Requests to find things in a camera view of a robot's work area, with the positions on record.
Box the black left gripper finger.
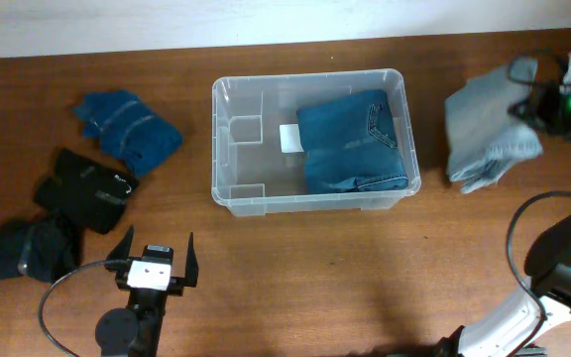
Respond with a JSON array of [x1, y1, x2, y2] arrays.
[[104, 226, 134, 271], [183, 233, 199, 288]]

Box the light blue jeans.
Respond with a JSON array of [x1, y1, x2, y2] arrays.
[[445, 65, 543, 194]]

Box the teal blue garment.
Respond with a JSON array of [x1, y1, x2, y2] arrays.
[[73, 89, 182, 178]]

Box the dark blue jeans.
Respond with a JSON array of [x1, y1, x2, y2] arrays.
[[296, 89, 408, 194]]

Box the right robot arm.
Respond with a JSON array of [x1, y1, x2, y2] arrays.
[[439, 79, 571, 356]]

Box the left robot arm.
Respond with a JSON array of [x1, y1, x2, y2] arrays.
[[95, 228, 199, 357]]

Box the folded black garment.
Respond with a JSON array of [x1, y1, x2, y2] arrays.
[[34, 148, 140, 234]]

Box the dark navy folded garment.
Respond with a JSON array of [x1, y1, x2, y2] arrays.
[[0, 211, 81, 283]]

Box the white label in bin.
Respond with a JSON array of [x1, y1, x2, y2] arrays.
[[280, 124, 303, 154]]

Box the clear plastic storage bin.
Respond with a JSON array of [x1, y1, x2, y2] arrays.
[[211, 68, 421, 217]]

